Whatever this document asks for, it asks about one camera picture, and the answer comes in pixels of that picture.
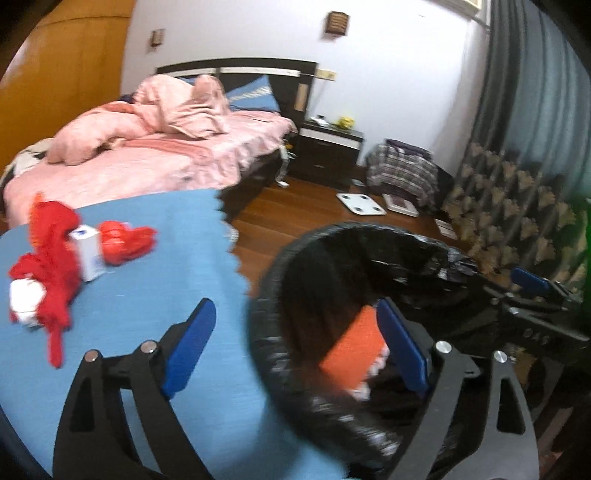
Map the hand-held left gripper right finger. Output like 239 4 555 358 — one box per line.
376 298 541 480

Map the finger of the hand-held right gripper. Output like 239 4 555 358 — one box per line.
482 268 583 306
502 304 590 343

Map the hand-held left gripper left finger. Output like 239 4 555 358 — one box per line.
53 298 218 480

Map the orange packet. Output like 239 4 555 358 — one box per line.
318 305 391 400

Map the trash bin with black bag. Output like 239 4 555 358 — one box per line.
247 222 555 480

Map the red plastic bag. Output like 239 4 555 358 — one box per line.
98 220 157 266

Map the blue tablecloth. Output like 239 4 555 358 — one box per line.
0 187 352 480

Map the brown patterned cloth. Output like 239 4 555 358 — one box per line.
441 143 591 296

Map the white carton box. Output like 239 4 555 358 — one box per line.
69 225 108 283

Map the red cloth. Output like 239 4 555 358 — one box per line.
8 191 88 370

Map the plaid cloth on chair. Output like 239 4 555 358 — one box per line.
367 141 439 206

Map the crumpled white tissue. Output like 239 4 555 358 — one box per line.
8 277 47 328

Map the bed with pink sheet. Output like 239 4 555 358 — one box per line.
2 111 298 227

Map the grey curtain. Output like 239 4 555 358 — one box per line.
471 0 591 185

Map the dark nightstand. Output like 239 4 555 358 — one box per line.
287 117 365 189

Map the pink duvet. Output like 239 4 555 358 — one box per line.
46 74 232 167

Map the pile of clothes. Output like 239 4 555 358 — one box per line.
0 141 47 185

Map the blue pillow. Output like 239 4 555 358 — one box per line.
226 74 282 114

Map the dark wooden headboard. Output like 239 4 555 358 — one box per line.
156 58 319 125

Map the wooden wardrobe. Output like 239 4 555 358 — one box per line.
0 0 137 158

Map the white charger cable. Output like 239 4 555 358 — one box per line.
276 138 293 188

